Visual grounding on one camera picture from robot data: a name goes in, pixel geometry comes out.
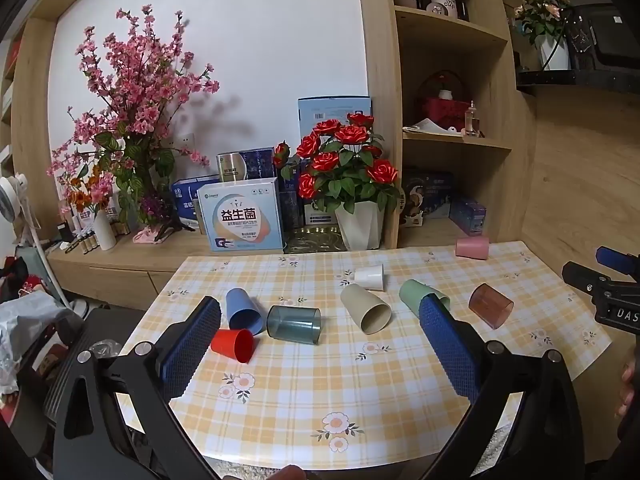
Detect pink plastic cup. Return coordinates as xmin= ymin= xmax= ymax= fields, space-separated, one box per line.
xmin=455 ymin=237 xmax=490 ymax=261

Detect white standing fan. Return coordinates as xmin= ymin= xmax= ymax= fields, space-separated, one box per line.
xmin=0 ymin=172 xmax=73 ymax=308

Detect wooden sideboard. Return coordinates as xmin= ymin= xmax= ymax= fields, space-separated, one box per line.
xmin=47 ymin=232 xmax=401 ymax=312

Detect person's right hand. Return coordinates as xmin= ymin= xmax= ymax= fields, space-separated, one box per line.
xmin=619 ymin=357 xmax=640 ymax=418

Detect grey plastic bag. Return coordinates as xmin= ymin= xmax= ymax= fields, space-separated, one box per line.
xmin=0 ymin=292 xmax=77 ymax=397

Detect white and teal box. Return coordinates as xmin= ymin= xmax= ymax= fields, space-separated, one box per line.
xmin=196 ymin=177 xmax=285 ymax=253

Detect purple box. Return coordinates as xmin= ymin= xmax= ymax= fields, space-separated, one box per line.
xmin=448 ymin=196 xmax=487 ymax=237

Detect black shelf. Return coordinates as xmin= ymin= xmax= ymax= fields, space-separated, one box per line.
xmin=517 ymin=69 xmax=640 ymax=95

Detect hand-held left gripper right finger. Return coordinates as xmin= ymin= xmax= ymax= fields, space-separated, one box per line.
xmin=419 ymin=295 xmax=588 ymax=480

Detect row of small bottles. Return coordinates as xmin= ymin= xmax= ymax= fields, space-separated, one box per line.
xmin=62 ymin=225 xmax=132 ymax=257

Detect glass perfume bottle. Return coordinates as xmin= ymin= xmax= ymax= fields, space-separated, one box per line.
xmin=462 ymin=101 xmax=482 ymax=138

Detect white plastic cup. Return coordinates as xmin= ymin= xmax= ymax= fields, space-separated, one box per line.
xmin=354 ymin=264 xmax=385 ymax=291

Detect small white blue box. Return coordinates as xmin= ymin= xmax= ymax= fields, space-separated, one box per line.
xmin=302 ymin=200 xmax=338 ymax=227

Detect yellow checked floral tablecloth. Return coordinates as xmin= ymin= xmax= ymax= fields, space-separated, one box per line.
xmin=117 ymin=241 xmax=613 ymax=458

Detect dark blue illustrated box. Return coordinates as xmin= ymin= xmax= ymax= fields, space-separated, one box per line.
xmin=402 ymin=167 xmax=456 ymax=221

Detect white vase with orange flowers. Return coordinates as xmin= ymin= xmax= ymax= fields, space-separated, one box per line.
xmin=65 ymin=170 xmax=119 ymax=252

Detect green plastic cup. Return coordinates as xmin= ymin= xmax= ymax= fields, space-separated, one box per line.
xmin=398 ymin=279 xmax=451 ymax=318

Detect large light blue box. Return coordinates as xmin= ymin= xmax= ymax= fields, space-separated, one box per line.
xmin=297 ymin=95 xmax=373 ymax=153

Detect brown transparent cup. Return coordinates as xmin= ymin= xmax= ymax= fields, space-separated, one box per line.
xmin=468 ymin=283 xmax=515 ymax=331

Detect dark blue patterned box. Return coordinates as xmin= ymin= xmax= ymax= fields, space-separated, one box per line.
xmin=241 ymin=147 xmax=278 ymax=181

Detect gold patterned tray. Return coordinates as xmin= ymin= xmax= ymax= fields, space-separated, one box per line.
xmin=284 ymin=225 xmax=348 ymax=254

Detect blue and white box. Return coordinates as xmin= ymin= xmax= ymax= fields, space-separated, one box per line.
xmin=171 ymin=176 xmax=221 ymax=231

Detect dark teal transparent cup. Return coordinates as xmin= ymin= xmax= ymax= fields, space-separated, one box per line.
xmin=266 ymin=305 xmax=322 ymax=345

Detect pink artificial blossom tree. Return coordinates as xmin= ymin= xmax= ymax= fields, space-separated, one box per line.
xmin=47 ymin=4 xmax=221 ymax=246

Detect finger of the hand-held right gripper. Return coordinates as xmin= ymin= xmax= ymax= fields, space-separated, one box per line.
xmin=595 ymin=246 xmax=640 ymax=279
xmin=561 ymin=261 xmax=640 ymax=307

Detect tall dark blue box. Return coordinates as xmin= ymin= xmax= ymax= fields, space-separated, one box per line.
xmin=277 ymin=177 xmax=306 ymax=228

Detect peach roses in white pot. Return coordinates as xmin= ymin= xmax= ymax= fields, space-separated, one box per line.
xmin=514 ymin=0 xmax=574 ymax=72

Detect red gift basket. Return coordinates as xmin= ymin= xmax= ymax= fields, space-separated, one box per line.
xmin=415 ymin=71 xmax=473 ymax=131

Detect wooden shelf unit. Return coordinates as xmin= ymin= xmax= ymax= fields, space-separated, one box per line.
xmin=355 ymin=0 xmax=538 ymax=252

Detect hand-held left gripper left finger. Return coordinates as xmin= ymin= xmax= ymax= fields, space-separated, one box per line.
xmin=52 ymin=296 xmax=223 ymax=480

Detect blue plastic cup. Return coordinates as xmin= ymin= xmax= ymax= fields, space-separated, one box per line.
xmin=225 ymin=288 xmax=264 ymax=336

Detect beige plastic cup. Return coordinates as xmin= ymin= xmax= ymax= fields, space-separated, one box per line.
xmin=340 ymin=283 xmax=392 ymax=336

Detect red plastic cup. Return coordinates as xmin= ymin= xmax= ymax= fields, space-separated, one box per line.
xmin=210 ymin=328 xmax=256 ymax=364

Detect red roses in white pot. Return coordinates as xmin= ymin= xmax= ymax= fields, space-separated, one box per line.
xmin=272 ymin=112 xmax=401 ymax=251

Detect black appliance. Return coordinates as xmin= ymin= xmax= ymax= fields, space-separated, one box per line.
xmin=565 ymin=4 xmax=640 ymax=72

